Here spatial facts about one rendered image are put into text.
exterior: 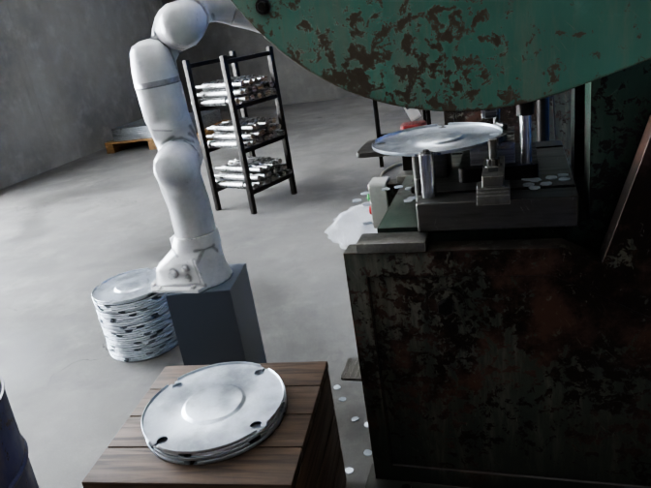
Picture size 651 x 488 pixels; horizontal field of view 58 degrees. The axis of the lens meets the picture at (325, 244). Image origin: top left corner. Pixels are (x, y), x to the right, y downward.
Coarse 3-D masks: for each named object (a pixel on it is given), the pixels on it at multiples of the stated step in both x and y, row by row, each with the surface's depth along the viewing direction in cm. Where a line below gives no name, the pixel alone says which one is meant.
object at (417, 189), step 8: (368, 144) 139; (360, 152) 133; (368, 152) 132; (376, 152) 131; (416, 160) 131; (440, 160) 130; (448, 160) 130; (416, 168) 132; (440, 168) 131; (448, 168) 131; (416, 176) 133; (440, 176) 131; (416, 184) 134; (416, 192) 135; (416, 200) 136
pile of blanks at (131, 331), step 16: (96, 304) 214; (112, 304) 209; (128, 304) 209; (144, 304) 211; (160, 304) 216; (112, 320) 214; (128, 320) 211; (144, 320) 213; (160, 320) 217; (112, 336) 216; (128, 336) 214; (144, 336) 214; (160, 336) 218; (112, 352) 220; (128, 352) 216; (144, 352) 217; (160, 352) 221
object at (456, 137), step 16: (416, 128) 147; (432, 128) 145; (448, 128) 142; (464, 128) 140; (480, 128) 137; (496, 128) 134; (384, 144) 136; (400, 144) 133; (416, 144) 130; (432, 144) 128; (448, 144) 126; (464, 144) 124; (480, 144) 121
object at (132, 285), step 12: (120, 276) 232; (132, 276) 230; (144, 276) 228; (156, 276) 227; (96, 288) 224; (108, 288) 223; (120, 288) 219; (132, 288) 218; (144, 288) 218; (96, 300) 212; (108, 300) 212; (120, 300) 210
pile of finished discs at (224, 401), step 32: (192, 384) 128; (224, 384) 125; (256, 384) 124; (160, 416) 119; (192, 416) 116; (224, 416) 115; (256, 416) 114; (160, 448) 109; (192, 448) 108; (224, 448) 107
